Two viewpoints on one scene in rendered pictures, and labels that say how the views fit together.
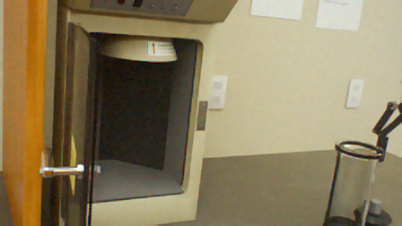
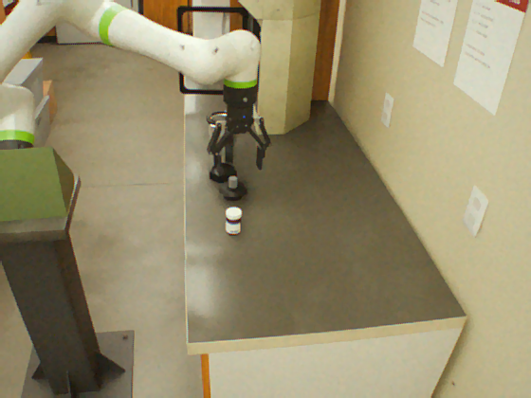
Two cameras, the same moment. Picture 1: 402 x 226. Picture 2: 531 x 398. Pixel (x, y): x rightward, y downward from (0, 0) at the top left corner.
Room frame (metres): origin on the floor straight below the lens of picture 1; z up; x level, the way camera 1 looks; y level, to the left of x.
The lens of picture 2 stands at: (1.61, -1.67, 1.80)
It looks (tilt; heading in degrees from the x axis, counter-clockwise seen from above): 34 degrees down; 108
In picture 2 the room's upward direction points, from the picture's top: 3 degrees clockwise
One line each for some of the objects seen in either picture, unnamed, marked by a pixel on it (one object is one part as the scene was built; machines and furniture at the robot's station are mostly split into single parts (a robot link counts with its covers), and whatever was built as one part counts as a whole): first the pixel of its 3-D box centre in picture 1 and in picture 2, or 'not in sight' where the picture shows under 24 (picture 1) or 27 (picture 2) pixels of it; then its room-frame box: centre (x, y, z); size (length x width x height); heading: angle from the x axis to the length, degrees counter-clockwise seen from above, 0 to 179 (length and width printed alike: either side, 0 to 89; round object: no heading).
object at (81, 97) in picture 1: (75, 152); (212, 52); (0.71, 0.20, 1.19); 0.30 x 0.01 x 0.40; 21
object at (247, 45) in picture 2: not in sight; (238, 57); (1.14, -0.54, 1.43); 0.13 x 0.11 x 0.14; 73
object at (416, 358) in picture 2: not in sight; (267, 230); (1.08, 0.00, 0.45); 2.05 x 0.67 x 0.90; 118
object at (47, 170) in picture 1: (58, 161); not in sight; (0.63, 0.20, 1.20); 0.10 x 0.05 x 0.03; 21
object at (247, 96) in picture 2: not in sight; (239, 92); (1.14, -0.53, 1.33); 0.12 x 0.09 x 0.06; 130
